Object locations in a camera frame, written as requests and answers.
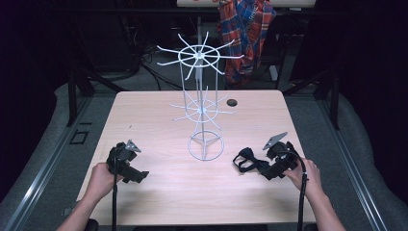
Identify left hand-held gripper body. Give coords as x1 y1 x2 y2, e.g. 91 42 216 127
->
107 139 142 176

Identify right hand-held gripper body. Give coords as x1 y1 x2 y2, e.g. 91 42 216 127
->
262 131 300 172

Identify black bow tie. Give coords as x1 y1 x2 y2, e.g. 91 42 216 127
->
232 146 271 174

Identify person's left hand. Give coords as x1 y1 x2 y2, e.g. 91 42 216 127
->
84 161 125 204

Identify person's right hand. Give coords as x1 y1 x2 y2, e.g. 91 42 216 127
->
283 157 322 199

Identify red blue plaid cloth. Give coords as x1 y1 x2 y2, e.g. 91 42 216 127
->
217 0 277 90

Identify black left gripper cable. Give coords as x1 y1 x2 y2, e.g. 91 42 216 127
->
111 145 128 231

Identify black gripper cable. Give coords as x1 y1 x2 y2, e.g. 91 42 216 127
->
277 149 310 231
111 145 128 231

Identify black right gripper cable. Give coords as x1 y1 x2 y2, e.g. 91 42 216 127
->
277 149 310 231

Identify aluminium floor rail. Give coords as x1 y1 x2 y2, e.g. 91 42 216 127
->
2 95 94 231
317 98 390 231

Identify black metal frame stand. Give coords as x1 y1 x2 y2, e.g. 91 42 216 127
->
282 69 342 131
64 67 127 128

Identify black floor cables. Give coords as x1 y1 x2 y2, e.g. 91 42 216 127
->
118 13 184 91

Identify white wire display rack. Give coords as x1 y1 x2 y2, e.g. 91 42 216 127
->
156 31 245 162

